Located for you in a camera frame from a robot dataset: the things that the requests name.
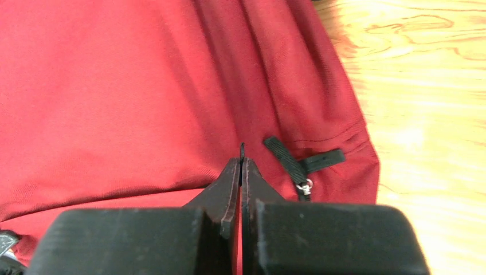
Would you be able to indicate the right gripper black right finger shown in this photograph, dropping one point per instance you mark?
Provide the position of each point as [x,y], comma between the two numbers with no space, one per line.
[285,237]

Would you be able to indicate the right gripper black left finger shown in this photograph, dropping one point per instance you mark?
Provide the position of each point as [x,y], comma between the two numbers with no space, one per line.
[197,238]

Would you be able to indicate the red student backpack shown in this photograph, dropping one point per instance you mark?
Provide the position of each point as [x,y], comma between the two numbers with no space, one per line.
[142,103]

